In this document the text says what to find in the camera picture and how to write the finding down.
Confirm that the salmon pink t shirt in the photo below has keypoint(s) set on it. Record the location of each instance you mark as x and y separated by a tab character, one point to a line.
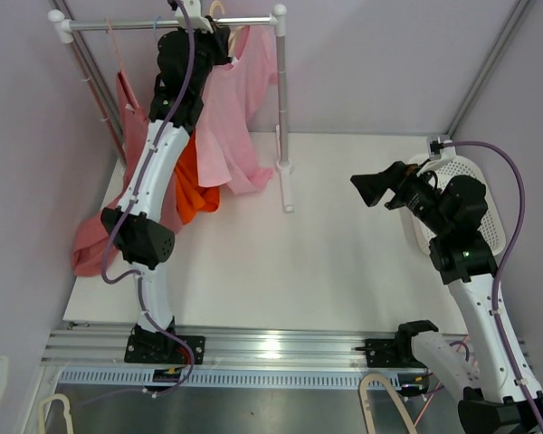
91	237

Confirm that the silver clothes rack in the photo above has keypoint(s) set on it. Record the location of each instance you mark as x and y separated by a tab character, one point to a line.
69	32

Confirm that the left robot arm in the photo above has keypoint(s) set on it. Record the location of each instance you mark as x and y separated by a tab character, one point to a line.
185	60

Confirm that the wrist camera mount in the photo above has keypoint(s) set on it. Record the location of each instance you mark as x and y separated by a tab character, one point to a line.
188	14
436	145

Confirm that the aluminium mounting rail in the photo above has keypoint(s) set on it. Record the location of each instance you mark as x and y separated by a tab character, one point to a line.
234	358

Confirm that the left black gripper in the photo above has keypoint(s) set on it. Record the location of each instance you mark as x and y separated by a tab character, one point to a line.
218	41

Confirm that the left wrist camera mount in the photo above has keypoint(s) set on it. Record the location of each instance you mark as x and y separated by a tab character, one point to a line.
188	14

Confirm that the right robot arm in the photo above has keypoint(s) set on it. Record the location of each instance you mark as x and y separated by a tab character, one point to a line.
498	394

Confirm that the white plastic laundry basket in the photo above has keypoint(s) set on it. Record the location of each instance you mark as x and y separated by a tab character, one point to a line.
490	226

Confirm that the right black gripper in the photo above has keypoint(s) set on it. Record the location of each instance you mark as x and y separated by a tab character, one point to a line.
398	176

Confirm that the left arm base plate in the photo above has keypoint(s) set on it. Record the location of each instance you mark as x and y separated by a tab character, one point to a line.
162	350

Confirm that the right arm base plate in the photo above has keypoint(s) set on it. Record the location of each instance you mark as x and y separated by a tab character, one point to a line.
388	353

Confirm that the light pink t shirt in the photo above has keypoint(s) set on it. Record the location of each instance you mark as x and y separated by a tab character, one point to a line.
232	95

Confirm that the orange t shirt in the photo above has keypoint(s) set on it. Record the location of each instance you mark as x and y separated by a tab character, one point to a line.
191	198

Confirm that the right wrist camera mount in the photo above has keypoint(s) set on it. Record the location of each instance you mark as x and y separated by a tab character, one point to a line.
436	145

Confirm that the pink plastic hanger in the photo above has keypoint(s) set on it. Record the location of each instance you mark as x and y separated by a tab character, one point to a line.
113	40

